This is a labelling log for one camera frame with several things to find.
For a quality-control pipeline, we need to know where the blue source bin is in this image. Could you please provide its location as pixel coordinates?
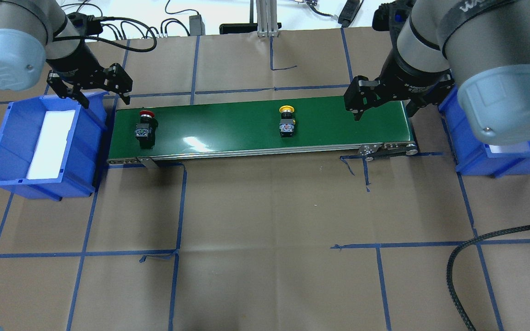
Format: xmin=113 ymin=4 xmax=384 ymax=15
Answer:
xmin=0 ymin=91 xmax=107 ymax=201

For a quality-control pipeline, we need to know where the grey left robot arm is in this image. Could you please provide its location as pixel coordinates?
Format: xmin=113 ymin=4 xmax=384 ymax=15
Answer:
xmin=0 ymin=0 xmax=133 ymax=108

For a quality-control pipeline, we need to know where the green conveyor belt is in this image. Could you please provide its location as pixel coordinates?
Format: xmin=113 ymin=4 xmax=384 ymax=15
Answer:
xmin=107 ymin=96 xmax=420 ymax=164

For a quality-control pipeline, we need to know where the aluminium frame post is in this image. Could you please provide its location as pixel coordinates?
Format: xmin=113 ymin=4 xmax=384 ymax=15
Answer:
xmin=254 ymin=0 xmax=280 ymax=37

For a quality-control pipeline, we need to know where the black power adapter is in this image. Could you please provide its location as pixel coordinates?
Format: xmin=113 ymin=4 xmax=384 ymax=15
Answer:
xmin=189 ymin=14 xmax=206 ymax=36

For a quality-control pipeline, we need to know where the white foam pad source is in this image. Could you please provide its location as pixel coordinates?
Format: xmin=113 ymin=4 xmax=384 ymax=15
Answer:
xmin=26 ymin=109 xmax=75 ymax=180

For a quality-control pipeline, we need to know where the white foam pad destination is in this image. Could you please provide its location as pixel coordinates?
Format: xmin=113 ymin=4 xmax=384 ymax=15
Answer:
xmin=484 ymin=141 xmax=530 ymax=159

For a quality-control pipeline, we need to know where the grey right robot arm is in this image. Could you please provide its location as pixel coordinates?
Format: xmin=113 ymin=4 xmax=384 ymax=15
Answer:
xmin=344 ymin=0 xmax=530 ymax=145

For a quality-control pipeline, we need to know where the black braided cable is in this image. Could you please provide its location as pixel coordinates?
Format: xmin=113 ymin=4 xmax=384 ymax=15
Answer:
xmin=446 ymin=221 xmax=530 ymax=331

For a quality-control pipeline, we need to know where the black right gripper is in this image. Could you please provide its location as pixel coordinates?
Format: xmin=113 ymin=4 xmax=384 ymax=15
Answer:
xmin=343 ymin=51 xmax=455 ymax=121

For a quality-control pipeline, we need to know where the yellow mushroom push button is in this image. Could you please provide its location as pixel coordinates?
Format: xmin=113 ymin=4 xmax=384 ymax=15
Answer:
xmin=278 ymin=105 xmax=296 ymax=138

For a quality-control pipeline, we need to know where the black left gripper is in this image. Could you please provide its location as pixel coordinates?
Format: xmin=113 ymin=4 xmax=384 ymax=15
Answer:
xmin=46 ymin=44 xmax=133 ymax=109

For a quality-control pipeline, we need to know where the blue destination bin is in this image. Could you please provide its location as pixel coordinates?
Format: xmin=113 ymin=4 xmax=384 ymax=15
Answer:
xmin=438 ymin=87 xmax=530 ymax=178

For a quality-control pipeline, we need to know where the red mushroom push button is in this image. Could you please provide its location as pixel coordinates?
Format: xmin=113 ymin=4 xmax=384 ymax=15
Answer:
xmin=134 ymin=109 xmax=158 ymax=149

